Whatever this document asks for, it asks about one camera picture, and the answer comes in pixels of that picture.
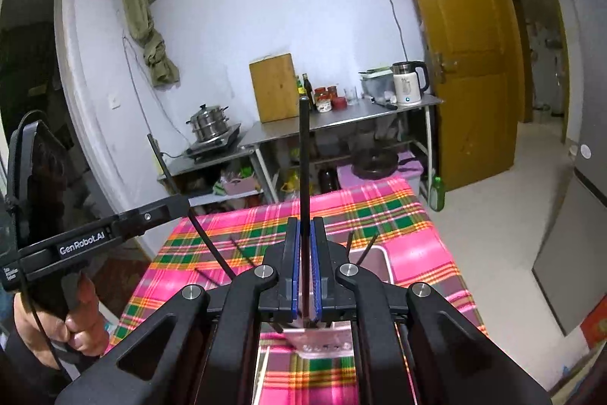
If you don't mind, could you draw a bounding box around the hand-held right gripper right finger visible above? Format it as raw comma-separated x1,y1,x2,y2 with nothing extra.
312,216,553,405

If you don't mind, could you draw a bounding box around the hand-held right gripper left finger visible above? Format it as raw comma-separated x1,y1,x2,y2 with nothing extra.
54,217,301,405

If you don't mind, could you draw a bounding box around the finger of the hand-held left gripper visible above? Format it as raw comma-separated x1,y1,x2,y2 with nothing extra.
113,193,191,243

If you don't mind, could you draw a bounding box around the pink plastic chopstick holder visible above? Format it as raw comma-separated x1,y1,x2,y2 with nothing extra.
280,244,394,358

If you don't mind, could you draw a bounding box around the person's left hand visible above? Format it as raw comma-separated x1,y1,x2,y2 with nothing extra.
13,276,111,369

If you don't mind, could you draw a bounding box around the small steel kitchen table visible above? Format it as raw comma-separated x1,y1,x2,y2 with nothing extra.
156,144,266,216

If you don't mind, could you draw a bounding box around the pink green plaid tablecloth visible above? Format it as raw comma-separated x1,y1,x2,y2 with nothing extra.
109,176,489,405

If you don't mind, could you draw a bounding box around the portable gas stove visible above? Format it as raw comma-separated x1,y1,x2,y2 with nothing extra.
182,123,242,163

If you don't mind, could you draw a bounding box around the pink basket with vegetables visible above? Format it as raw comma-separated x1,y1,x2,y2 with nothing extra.
220,175,261,196

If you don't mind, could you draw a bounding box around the steel steamer pot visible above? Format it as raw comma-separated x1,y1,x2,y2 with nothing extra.
186,104,231,143

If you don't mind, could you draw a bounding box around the black wok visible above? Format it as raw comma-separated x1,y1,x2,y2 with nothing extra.
350,149,399,180

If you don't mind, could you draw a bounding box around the green plastic bottle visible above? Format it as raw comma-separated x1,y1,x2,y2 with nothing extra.
429,176,445,212

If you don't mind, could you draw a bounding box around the glass sliding door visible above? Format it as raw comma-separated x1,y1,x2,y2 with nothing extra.
0,0,64,197

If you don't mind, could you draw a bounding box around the large steel kitchen table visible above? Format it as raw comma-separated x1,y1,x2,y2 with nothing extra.
239,94,445,206

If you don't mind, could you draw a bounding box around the olive knotted curtain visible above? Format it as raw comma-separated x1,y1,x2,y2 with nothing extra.
118,0,181,89

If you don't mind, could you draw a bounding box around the bamboo cutting board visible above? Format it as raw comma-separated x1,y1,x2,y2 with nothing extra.
249,53,299,124

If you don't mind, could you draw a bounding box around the dark oil bottle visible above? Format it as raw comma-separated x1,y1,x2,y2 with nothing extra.
302,73,316,112

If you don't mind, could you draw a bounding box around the white plastic container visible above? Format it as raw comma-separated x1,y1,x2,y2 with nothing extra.
359,68,396,99

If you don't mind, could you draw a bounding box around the white electric kettle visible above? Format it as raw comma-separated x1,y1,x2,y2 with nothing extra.
391,60,430,107

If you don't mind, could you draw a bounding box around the grey refrigerator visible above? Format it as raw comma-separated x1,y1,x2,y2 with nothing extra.
531,0,607,337

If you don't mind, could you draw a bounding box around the yellow wooden door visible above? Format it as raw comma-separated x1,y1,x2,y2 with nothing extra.
385,0,527,192

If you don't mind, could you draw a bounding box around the red box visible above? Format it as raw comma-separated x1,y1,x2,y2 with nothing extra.
581,296,607,349

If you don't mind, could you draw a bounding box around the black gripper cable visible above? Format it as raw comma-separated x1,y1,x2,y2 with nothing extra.
5,111,64,370

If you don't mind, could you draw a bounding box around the wooden door frame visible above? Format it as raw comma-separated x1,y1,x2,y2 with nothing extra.
476,0,586,126

